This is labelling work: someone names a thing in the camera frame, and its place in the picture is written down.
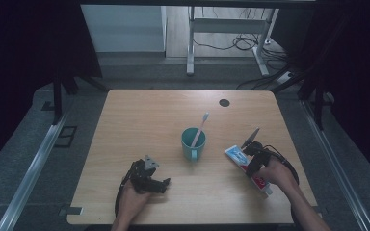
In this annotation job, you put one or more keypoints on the person's left hand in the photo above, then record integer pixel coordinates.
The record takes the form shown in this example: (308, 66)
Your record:
(131, 202)

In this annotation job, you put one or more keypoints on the white panel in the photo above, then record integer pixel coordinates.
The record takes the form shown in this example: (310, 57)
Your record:
(122, 29)

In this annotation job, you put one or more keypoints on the teal cup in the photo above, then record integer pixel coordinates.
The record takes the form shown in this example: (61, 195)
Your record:
(189, 151)

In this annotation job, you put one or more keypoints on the black stand leg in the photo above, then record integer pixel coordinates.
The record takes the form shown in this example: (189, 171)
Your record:
(57, 99)

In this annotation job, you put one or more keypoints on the dark curtain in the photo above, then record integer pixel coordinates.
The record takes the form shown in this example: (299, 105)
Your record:
(356, 64)
(19, 64)

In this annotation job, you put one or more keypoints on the black floor bracket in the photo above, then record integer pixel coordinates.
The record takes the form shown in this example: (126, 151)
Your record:
(66, 136)

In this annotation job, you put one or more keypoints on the white and pink toothbrush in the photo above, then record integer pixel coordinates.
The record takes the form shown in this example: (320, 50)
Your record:
(202, 124)

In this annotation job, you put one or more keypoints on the person's right hand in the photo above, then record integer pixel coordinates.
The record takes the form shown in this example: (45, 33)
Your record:
(276, 174)

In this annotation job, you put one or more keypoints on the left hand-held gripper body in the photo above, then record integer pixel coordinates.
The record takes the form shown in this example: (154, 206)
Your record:
(144, 176)

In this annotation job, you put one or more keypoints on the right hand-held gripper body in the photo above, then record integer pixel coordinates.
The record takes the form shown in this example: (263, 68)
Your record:
(257, 150)

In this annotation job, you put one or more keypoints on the blue and red toothpaste tube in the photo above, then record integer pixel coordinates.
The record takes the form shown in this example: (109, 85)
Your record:
(237, 155)

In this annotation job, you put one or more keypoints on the white desk frame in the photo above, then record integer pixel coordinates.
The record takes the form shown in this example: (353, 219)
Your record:
(228, 25)

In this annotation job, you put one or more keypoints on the black round table grommet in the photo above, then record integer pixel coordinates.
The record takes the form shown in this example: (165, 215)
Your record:
(224, 102)

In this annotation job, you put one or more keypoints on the white power strip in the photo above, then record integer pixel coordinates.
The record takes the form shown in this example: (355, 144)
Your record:
(285, 77)

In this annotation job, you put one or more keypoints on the metal floor rail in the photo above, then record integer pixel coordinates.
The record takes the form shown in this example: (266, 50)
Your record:
(29, 173)
(337, 166)

